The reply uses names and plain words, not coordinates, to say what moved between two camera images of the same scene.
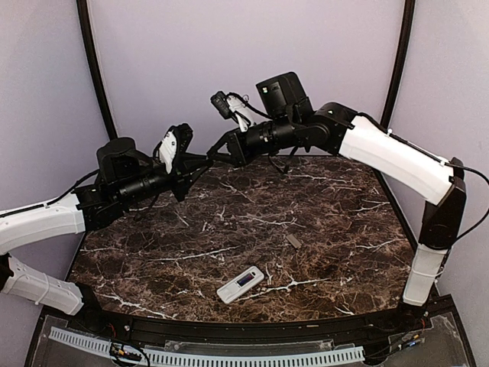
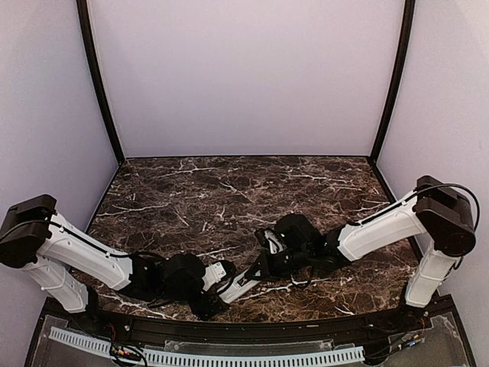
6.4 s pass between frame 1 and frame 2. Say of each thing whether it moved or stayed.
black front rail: stayed
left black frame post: stayed
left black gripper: moved
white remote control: stayed
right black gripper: moved
